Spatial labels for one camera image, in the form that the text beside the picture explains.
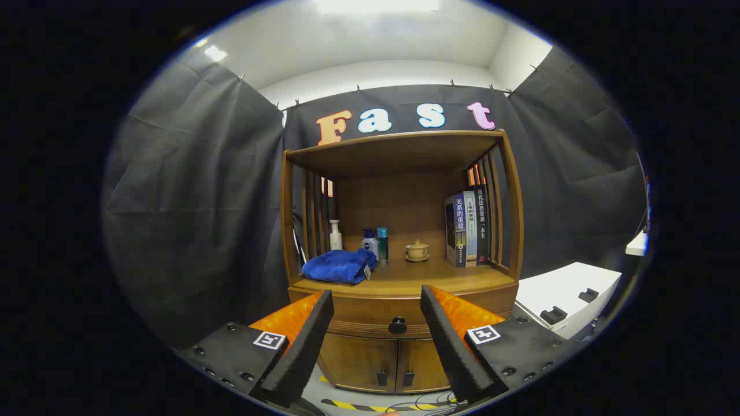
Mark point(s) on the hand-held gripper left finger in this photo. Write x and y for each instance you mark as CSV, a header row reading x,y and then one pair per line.
x,y
309,341

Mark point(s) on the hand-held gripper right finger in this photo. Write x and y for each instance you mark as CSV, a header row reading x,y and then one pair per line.
x,y
445,341

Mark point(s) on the wooden cabinet door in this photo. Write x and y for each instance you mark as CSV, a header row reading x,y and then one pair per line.
x,y
358,358
422,364

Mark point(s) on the wooden countertop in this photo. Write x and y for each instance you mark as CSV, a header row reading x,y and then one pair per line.
x,y
404,276

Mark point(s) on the wooden cabinet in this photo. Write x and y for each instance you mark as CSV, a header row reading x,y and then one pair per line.
x,y
399,202

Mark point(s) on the yellow black floor tape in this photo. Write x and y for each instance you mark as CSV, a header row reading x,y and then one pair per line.
x,y
347,405

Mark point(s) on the blue towel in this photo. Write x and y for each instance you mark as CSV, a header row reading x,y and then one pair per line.
x,y
338,266

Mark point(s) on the beige lidded teacup with saucer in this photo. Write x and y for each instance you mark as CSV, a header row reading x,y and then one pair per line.
x,y
417,251

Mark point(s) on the white pump bottle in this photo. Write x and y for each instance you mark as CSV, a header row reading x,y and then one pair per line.
x,y
336,240

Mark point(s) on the blue spine book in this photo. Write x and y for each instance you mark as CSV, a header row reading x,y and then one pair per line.
x,y
457,231

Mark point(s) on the white lotion bottle blue cap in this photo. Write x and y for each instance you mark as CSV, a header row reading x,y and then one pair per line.
x,y
370,245

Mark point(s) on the teal bottle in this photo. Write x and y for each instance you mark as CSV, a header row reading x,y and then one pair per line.
x,y
383,242

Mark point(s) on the pale spine book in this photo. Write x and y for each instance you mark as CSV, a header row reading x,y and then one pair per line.
x,y
470,225

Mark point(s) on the white storage unit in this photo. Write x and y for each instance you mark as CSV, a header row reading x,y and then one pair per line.
x,y
566,283

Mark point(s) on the white shelf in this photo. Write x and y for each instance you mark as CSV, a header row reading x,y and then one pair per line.
x,y
637,245

